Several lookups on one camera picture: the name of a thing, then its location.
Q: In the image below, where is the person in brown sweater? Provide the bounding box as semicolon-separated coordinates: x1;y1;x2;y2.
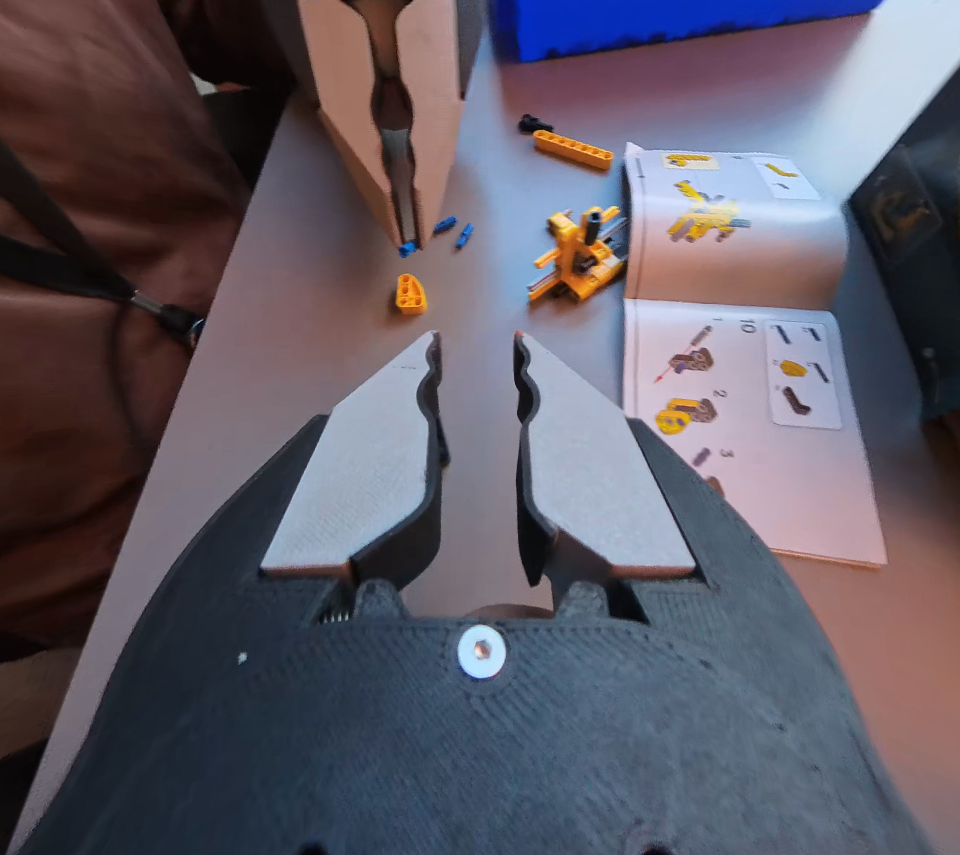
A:
0;0;294;654

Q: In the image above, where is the dark lego box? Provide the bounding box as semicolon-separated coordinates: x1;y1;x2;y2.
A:
847;63;960;425

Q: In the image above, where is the yellow lego assembly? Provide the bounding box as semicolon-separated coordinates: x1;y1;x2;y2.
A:
525;206;630;305

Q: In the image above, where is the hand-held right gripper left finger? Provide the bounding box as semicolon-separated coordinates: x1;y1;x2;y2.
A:
258;330;451;591

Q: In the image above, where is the lego instruction booklet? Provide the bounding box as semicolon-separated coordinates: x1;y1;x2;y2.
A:
621;141;890;567

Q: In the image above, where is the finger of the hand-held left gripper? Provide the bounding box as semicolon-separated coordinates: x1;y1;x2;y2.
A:
297;0;404;249
392;0;462;250

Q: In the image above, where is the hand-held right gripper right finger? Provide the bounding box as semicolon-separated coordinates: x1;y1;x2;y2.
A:
512;331;697;590

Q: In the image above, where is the black lanyard strap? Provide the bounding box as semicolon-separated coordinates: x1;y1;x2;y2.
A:
0;142;207;350

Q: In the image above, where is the long yellow lego beam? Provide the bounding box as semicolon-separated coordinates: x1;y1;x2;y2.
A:
532;129;615;172

